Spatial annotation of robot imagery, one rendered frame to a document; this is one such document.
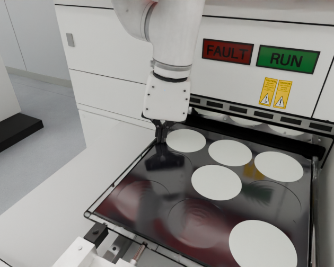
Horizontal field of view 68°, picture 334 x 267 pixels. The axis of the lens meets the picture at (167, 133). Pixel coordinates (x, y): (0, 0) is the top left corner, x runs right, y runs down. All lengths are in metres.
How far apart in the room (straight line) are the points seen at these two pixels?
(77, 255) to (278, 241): 0.31
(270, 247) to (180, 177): 0.21
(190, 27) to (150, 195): 0.32
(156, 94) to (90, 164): 0.29
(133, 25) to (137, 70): 0.25
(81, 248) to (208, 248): 0.19
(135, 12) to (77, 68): 0.44
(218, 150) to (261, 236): 0.23
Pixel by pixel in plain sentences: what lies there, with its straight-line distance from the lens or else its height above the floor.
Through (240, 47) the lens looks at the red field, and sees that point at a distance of 0.62.
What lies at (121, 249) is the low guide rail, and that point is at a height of 0.85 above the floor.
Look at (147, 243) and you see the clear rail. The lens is 0.43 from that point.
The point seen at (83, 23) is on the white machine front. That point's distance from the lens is 0.83.
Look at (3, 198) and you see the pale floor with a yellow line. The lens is 2.00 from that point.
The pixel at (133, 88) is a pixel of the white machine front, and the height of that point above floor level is 0.95.
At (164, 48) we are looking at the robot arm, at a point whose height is 1.14.
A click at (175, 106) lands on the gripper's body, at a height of 1.01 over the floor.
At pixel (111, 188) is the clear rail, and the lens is 0.51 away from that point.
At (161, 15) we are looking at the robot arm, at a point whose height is 1.19.
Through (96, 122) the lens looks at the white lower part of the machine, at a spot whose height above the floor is 0.78.
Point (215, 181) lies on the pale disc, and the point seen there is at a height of 0.90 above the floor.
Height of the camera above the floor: 1.26
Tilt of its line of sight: 34 degrees down
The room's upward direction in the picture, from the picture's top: straight up
